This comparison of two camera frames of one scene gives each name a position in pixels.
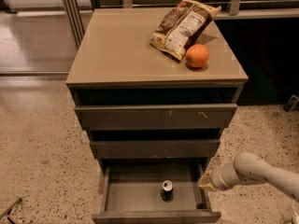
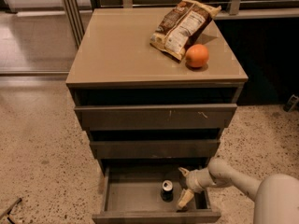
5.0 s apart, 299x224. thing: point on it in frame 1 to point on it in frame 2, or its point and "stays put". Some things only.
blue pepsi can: x=166 y=192 stays put
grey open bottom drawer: x=154 y=191 stays put
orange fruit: x=197 y=55 stays put
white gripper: x=217 y=178 to x=193 y=180
